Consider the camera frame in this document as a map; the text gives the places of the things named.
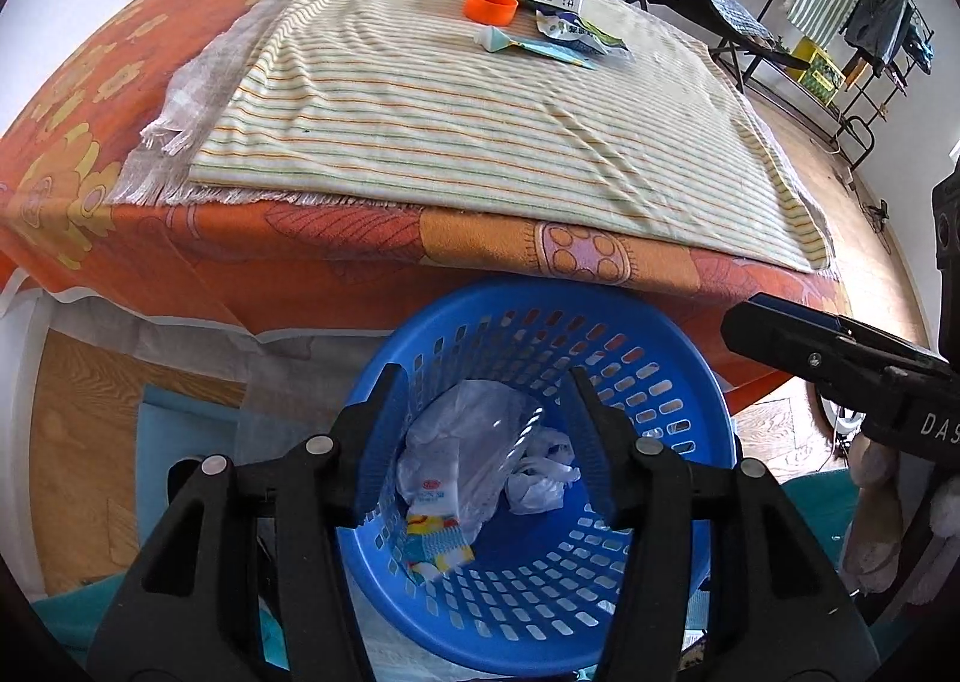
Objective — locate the teal garment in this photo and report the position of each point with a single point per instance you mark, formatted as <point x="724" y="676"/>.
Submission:
<point x="919" y="48"/>

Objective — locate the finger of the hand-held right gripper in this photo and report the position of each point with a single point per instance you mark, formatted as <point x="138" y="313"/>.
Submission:
<point x="772" y="344"/>
<point x="799" y="313"/>

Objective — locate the orange floral blanket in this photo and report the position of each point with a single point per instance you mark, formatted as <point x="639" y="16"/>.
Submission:
<point x="225" y="254"/>

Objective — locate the white power strip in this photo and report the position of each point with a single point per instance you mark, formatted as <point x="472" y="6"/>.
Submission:
<point x="844" y="160"/>

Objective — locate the white tube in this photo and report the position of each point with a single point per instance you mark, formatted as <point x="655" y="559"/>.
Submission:
<point x="499" y="40"/>

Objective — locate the teal wrapper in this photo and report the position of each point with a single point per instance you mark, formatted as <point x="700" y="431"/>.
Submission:
<point x="566" y="55"/>

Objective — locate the black drying rack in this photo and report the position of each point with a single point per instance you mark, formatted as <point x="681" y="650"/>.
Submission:
<point x="855" y="130"/>

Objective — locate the orange bottle cap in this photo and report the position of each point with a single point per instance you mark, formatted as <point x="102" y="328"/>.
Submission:
<point x="489" y="6"/>

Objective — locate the striped yellow cloth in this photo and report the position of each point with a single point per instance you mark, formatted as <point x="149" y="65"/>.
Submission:
<point x="450" y="127"/>

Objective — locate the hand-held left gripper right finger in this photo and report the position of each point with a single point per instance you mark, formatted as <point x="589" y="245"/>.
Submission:
<point x="600" y="449"/>

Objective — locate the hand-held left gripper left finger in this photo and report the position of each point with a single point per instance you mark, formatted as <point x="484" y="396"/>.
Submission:
<point x="386" y="427"/>

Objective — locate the clear plastic bag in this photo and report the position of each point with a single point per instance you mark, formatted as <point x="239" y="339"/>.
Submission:
<point x="472" y="427"/>

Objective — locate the blue plastic basket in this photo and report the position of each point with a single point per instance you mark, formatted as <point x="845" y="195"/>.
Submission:
<point x="637" y="367"/>

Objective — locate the colourful striped carton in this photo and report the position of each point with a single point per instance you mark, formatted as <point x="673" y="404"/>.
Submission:
<point x="439" y="539"/>

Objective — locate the white bed frame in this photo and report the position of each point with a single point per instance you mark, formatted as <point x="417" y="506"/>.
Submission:
<point x="19" y="427"/>

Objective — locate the green and white snack wrapper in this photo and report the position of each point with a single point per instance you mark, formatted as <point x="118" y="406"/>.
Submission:
<point x="577" y="29"/>

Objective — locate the light blue mat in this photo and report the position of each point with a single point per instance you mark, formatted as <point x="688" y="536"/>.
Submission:
<point x="187" y="408"/>

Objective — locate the dark grey jacket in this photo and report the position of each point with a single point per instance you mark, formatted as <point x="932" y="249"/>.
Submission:
<point x="877" y="14"/>

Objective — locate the yellow crate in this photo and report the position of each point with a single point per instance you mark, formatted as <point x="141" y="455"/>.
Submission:
<point x="817" y="70"/>

